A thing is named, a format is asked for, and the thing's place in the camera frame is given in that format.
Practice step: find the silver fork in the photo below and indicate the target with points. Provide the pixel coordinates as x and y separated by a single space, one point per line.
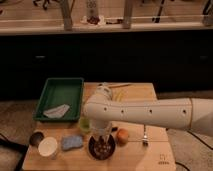
145 137

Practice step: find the small green cup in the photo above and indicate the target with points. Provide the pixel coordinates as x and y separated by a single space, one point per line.
84 125

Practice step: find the orange fruit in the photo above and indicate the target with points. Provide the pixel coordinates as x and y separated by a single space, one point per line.
122 136

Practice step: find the green plastic tray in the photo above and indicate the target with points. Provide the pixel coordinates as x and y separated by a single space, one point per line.
59 91

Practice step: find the white crumpled cloth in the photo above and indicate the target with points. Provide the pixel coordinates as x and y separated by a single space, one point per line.
57 112

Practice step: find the white cup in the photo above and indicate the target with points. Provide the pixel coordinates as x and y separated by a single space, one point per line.
48 147

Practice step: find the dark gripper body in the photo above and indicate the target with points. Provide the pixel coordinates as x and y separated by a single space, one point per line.
101 136

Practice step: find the blue sponge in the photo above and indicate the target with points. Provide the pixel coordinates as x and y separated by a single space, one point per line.
70 142

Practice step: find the wooden handled ladle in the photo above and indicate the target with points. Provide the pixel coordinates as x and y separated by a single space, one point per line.
118 85

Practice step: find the dark grape bunch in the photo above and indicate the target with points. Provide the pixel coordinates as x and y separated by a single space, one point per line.
102 147

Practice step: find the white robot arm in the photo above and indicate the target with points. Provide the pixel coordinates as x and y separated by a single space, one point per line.
187 114

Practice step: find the dark purple bowl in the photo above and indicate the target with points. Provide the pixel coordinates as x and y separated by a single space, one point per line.
91 146

